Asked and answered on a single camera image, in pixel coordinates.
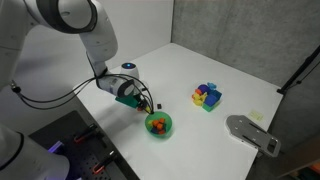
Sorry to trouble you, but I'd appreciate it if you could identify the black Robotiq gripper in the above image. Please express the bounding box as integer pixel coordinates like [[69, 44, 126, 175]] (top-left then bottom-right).
[[117, 78, 155, 117]]

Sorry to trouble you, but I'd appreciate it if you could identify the green plastic bowl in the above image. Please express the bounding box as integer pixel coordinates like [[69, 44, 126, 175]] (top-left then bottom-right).
[[144, 111, 174, 139]]

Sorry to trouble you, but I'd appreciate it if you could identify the yellow toy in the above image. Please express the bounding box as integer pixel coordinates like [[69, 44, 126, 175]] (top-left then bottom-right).
[[191, 92, 208, 108]]

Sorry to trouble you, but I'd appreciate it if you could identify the purple toy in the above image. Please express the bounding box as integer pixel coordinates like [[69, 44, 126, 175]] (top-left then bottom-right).
[[197, 84, 211, 95]]

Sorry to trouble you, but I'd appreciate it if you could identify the green toy box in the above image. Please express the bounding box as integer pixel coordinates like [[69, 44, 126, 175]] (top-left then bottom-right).
[[201, 99, 221, 113]]

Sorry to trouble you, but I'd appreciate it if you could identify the black orange clamp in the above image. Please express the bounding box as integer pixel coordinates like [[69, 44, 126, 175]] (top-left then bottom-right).
[[92, 150, 118, 176], [73, 123, 98, 144]]

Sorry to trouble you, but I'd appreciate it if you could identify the black perforated board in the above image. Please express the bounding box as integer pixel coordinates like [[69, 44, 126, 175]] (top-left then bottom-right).
[[28, 110, 141, 180]]

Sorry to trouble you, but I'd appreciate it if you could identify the purple lit device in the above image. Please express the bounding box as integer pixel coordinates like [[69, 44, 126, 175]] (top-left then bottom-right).
[[48, 140, 65, 155]]

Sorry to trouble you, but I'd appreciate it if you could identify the grey metal plate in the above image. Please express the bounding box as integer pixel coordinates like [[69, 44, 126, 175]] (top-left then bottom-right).
[[225, 114, 282, 159]]

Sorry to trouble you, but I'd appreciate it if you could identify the pale yellow note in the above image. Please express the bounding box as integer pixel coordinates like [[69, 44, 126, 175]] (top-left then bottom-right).
[[248, 110, 264, 122]]

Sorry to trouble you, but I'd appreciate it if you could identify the black tripod pole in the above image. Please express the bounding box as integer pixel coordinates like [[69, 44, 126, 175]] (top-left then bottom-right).
[[276, 44, 320, 96]]

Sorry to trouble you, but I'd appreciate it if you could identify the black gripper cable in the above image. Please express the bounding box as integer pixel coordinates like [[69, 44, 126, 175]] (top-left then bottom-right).
[[96, 73, 155, 114]]

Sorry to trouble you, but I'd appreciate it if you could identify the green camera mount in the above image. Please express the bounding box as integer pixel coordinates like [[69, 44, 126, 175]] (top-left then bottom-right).
[[114, 94, 140, 109]]

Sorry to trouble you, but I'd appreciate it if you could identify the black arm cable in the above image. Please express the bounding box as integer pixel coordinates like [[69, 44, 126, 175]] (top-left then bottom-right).
[[11, 78, 99, 111], [11, 75, 101, 104]]

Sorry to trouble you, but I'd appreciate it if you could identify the thin black cable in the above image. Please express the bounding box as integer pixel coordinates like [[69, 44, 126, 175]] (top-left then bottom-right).
[[293, 59, 320, 88]]

